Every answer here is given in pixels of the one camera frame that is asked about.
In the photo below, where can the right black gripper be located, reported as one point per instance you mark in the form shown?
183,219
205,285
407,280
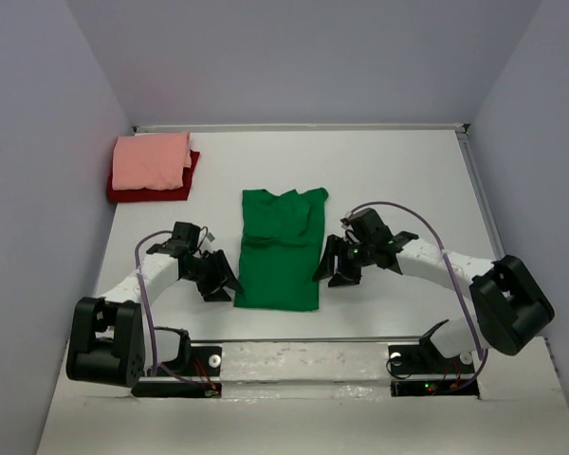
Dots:
345,276

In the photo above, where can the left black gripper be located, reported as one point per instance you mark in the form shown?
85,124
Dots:
218,262

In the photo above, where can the green t-shirt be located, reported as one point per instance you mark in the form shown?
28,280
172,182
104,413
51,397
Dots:
281,249

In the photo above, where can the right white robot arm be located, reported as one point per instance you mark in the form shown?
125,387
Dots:
503,306

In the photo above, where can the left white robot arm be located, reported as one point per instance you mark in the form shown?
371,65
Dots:
114,339

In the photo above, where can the dark red folded t-shirt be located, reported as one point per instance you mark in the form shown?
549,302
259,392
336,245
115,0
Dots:
146,195

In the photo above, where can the pink folded t-shirt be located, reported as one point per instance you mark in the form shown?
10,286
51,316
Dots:
150,162

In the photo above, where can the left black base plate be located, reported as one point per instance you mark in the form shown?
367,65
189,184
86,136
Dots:
200,379

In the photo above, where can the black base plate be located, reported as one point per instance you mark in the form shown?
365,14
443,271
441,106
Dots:
412,375
200,379

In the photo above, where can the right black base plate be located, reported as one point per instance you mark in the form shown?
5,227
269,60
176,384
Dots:
412,375

